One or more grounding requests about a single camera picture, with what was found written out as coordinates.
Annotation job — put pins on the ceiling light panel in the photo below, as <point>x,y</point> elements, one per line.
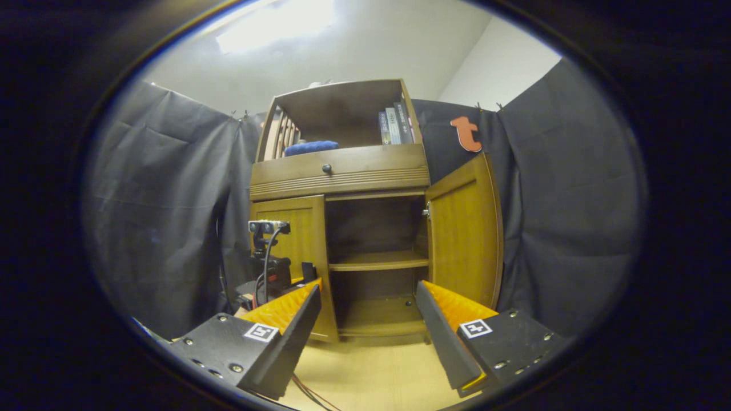
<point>274,23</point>

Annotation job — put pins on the metal door hinge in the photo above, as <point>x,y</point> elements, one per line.
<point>426,211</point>

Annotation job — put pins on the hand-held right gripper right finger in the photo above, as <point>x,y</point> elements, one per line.
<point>442,342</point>

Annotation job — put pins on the grey book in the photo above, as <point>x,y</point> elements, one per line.
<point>393,125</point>

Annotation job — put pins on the dark blue book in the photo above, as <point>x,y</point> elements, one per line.
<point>384,128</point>

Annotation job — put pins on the wooden double-door shoe cabinet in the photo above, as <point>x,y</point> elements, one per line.
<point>342,171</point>

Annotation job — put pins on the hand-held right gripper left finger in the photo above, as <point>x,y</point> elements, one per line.
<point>297,337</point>

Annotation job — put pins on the wooden cabinet door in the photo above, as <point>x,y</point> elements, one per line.
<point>465,240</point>
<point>305,228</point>

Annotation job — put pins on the wooden inner cabinet shelf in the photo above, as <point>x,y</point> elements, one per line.
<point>377,261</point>

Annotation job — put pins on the wooden cabinet drawer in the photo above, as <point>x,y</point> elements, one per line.
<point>342,168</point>

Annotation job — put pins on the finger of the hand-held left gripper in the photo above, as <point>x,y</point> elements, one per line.
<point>298,282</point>

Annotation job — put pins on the blue folded cloth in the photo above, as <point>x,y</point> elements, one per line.
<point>311,148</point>

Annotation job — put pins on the black backdrop cloth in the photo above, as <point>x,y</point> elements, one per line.
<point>160,200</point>

